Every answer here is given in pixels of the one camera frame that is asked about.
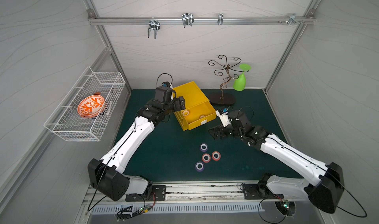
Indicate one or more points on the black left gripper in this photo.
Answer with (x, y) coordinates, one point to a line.
(178, 104)

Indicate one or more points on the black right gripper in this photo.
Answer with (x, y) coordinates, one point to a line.
(220, 130)

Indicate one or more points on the yellow plastic drawer cabinet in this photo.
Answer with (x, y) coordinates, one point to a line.
(200, 109)

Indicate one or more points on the red tape roll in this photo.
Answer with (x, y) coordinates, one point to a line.
(216, 156)
(206, 158)

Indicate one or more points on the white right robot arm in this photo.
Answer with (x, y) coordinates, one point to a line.
(322, 184)

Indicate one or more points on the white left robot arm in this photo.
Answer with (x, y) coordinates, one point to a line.
(107, 174)

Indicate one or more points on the purple tape roll upper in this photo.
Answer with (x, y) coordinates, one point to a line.
(204, 147)

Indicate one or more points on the purple tape roll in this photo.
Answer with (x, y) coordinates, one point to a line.
(199, 166)
(204, 147)

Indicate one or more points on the purple tape roll lower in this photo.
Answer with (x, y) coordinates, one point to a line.
(199, 166)

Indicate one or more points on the bronze scrollwork cup stand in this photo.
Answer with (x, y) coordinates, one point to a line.
(224, 98)

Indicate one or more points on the green plastic wine glass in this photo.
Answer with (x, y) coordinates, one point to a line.
(240, 83)

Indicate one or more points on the metal double hook left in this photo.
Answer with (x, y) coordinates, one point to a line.
(154, 26)

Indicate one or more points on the metal double hook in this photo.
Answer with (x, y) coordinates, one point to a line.
(154, 26)
(187, 19)

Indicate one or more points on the metal double hook centre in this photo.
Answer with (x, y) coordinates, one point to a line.
(187, 19)

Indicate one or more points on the orange patterned bowl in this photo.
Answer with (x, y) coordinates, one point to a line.
(91, 106)

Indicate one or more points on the metal single hook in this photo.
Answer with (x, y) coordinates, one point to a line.
(220, 19)

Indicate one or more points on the metal hook right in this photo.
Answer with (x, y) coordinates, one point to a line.
(292, 20)

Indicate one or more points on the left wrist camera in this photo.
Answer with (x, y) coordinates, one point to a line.
(168, 85)

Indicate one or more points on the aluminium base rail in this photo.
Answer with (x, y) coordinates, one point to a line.
(227, 191)

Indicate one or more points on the aluminium horizontal rail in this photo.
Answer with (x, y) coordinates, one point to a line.
(107, 21)

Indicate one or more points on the white wire basket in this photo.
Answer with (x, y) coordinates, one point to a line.
(66, 123)

